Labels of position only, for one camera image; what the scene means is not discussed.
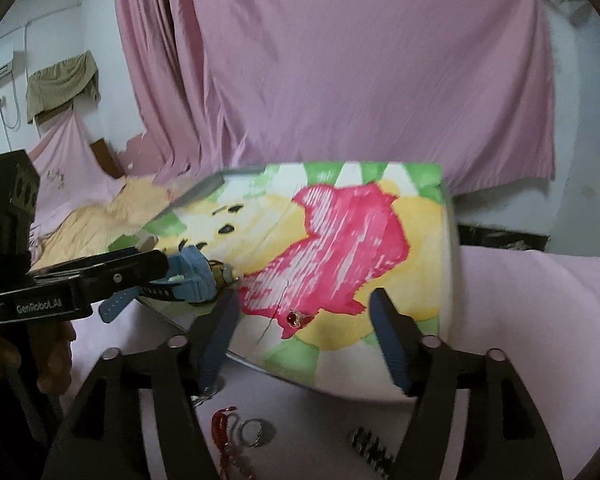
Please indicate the pink curtain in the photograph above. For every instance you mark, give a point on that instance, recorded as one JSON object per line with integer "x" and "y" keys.
{"x": 466, "y": 84}

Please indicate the wire wall shelf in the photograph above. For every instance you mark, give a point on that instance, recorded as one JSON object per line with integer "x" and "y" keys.
{"x": 576, "y": 12}

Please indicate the person's hand on gripper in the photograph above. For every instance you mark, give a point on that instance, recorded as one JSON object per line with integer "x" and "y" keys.
{"x": 45, "y": 349}

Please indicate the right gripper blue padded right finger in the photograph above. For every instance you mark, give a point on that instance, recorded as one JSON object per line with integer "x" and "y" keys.
{"x": 505, "y": 436}

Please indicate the pink sheet on wall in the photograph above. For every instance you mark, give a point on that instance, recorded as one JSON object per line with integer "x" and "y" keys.
{"x": 40, "y": 188}

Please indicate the yellow blanket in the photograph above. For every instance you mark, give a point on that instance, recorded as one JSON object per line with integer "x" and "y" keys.
{"x": 89, "y": 230}

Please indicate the grey tray with colourful liner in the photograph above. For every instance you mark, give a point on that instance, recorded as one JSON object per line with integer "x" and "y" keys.
{"x": 310, "y": 242}

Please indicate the blue watch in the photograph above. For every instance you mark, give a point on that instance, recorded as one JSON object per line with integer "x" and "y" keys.
{"x": 189, "y": 278}

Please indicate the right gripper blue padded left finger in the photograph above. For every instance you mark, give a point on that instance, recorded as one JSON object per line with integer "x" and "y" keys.
{"x": 102, "y": 435}

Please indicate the olive green hanging cloth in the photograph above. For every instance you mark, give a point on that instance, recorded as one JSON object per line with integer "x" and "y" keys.
{"x": 56, "y": 85}

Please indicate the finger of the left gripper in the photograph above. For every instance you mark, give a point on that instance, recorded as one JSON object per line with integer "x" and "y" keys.
{"x": 103, "y": 262}
{"x": 100, "y": 285}

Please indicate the black white checkered hair clip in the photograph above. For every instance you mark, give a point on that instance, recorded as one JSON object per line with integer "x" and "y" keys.
{"x": 369, "y": 447}

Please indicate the pink tablecloth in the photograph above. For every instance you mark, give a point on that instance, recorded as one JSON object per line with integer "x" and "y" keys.
{"x": 541, "y": 310}

